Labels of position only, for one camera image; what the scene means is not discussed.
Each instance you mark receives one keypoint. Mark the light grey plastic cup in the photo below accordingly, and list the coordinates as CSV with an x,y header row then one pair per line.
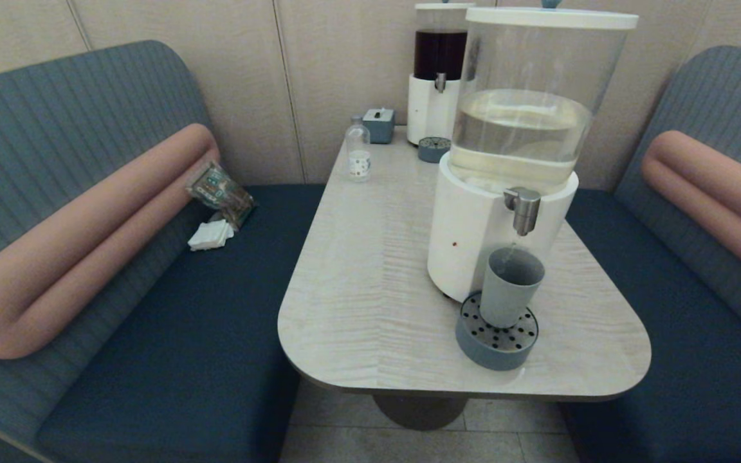
x,y
509,296

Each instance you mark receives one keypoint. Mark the white folded napkin stack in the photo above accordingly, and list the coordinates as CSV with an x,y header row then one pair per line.
x,y
208,236

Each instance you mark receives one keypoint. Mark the clear plastic snack packet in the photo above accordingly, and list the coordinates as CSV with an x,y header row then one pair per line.
x,y
216,192

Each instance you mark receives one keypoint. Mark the small blue perforated drip tray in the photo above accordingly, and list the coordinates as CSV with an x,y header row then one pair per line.
x,y
433,154

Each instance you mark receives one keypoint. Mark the pink bolster cushion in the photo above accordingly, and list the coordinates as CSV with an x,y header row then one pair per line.
x,y
711,190
87,244

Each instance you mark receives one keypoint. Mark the blue tissue box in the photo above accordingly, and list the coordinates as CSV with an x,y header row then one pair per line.
x,y
380,128

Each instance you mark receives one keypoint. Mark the large blue perforated drip tray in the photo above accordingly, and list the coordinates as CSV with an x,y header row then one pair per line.
x,y
493,355

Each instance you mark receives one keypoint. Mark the small steel dispenser tap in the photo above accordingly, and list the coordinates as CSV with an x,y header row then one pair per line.
x,y
440,82

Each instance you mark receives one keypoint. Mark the large steel dispenser tap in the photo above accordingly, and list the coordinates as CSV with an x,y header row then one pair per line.
x,y
525,209

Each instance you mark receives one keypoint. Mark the dark drink dispenser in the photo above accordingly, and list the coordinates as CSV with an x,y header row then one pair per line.
x,y
428,112

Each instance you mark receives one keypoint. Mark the small clear glass bottle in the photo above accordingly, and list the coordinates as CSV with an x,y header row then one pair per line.
x,y
357,166

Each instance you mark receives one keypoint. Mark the blue ribbed booth bench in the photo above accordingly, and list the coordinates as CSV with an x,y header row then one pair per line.
x,y
42,128
698,360

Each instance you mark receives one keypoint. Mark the large clear water dispenser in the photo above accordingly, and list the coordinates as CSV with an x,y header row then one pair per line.
x,y
464,238

